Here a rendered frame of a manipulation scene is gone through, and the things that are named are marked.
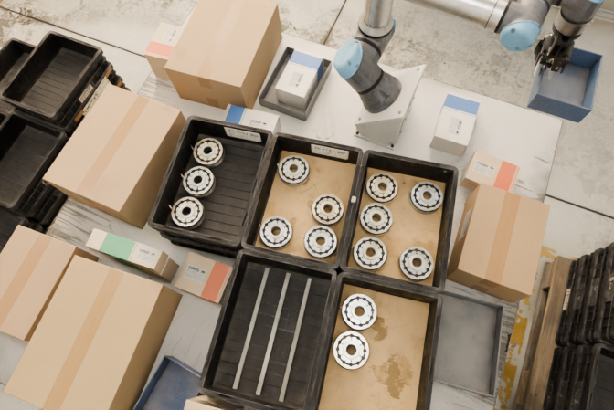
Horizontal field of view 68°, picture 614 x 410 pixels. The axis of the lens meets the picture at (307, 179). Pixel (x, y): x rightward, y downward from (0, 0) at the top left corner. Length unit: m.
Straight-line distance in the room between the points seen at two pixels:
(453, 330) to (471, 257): 0.25
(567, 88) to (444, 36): 1.53
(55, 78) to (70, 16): 1.03
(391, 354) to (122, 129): 1.13
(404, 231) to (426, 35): 1.74
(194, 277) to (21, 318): 0.51
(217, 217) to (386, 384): 0.72
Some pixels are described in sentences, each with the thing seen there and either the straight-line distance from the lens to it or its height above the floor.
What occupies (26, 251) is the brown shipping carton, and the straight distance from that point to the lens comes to 1.70.
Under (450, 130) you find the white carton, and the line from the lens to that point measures 1.70.
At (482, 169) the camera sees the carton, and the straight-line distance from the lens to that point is 1.68.
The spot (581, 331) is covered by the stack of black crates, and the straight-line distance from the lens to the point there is 2.10.
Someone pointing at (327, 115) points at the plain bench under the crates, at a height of 0.70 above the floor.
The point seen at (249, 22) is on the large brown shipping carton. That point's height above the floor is 0.90.
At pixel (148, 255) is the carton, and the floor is 0.88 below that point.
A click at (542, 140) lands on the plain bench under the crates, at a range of 1.90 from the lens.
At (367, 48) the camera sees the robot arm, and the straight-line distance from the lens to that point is 1.55.
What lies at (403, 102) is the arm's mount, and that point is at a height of 0.93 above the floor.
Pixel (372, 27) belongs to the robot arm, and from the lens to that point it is 1.55.
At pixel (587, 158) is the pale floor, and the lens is 2.83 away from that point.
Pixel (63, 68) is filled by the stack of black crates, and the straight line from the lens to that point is 2.51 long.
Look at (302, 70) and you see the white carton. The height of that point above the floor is 0.79.
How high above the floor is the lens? 2.23
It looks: 67 degrees down
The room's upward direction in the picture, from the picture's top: 6 degrees counter-clockwise
